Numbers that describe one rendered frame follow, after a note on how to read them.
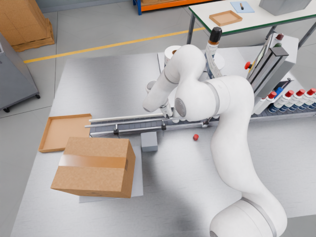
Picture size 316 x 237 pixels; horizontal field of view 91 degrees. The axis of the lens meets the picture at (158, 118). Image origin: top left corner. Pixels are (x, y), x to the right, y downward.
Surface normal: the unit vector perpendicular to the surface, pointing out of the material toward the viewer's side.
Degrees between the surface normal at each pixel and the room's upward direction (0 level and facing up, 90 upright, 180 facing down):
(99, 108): 0
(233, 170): 50
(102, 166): 0
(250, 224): 11
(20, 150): 0
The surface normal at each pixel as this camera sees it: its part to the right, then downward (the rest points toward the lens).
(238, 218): -0.14, -0.88
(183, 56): -0.74, -0.13
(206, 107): 0.32, 0.32
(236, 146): -0.03, -0.06
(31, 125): 0.00, -0.54
